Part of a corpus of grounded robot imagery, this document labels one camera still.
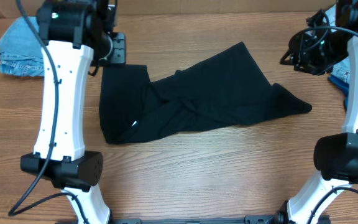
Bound light blue denim jeans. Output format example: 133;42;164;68
325;5;350;85

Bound folded blue jeans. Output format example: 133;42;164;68
0;17;44;77

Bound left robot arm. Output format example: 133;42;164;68
20;1;126;223

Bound royal blue garment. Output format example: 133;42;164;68
328;75;349;110

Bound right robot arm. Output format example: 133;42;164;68
265;1;358;223

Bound black t-shirt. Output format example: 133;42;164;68
99;43;312;144

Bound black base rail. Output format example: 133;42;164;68
112;215;273;224

